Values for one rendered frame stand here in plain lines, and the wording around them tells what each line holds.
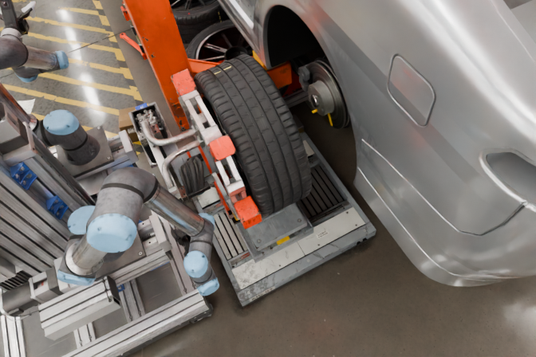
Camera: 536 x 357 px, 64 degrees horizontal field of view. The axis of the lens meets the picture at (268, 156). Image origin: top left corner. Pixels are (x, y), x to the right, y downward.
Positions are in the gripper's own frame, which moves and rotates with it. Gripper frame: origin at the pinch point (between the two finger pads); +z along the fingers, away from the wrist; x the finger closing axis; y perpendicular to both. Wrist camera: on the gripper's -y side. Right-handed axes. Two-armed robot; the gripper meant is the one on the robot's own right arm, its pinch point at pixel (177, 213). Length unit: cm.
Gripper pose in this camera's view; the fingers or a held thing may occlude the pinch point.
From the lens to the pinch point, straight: 173.5
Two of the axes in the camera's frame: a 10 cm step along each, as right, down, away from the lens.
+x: -8.9, 4.2, -1.9
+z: -4.5, -7.1, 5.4
